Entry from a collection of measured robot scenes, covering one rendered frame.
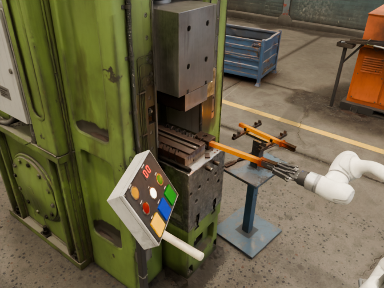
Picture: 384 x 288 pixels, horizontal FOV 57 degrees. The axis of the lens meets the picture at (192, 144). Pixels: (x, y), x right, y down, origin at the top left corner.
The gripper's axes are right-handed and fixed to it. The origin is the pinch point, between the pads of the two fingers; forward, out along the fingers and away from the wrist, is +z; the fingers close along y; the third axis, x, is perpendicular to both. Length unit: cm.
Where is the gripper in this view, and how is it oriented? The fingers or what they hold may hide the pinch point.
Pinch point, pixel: (268, 164)
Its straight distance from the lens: 182.4
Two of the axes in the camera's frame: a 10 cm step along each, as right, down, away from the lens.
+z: -8.0, -3.3, 5.0
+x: 0.3, -8.5, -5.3
